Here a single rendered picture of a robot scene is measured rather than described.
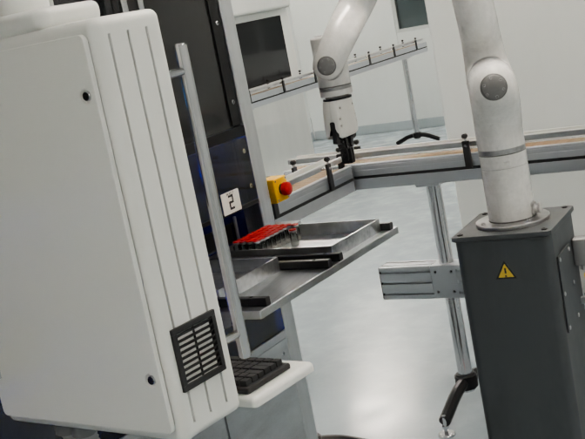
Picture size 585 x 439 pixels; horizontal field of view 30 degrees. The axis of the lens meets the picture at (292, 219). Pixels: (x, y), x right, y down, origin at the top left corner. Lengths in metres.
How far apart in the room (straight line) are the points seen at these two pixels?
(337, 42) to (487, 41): 0.39
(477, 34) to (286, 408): 1.20
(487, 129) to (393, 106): 8.99
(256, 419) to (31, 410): 1.00
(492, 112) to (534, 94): 1.43
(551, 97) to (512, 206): 1.37
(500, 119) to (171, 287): 1.14
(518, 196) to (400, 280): 1.14
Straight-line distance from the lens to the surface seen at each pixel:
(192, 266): 1.95
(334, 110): 2.79
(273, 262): 2.68
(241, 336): 2.07
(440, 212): 3.76
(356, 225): 2.96
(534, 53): 4.14
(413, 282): 3.87
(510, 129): 2.78
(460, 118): 4.28
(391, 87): 11.73
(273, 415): 3.15
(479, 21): 2.77
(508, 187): 2.80
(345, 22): 2.73
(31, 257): 2.06
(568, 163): 3.51
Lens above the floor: 1.51
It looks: 11 degrees down
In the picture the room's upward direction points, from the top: 11 degrees counter-clockwise
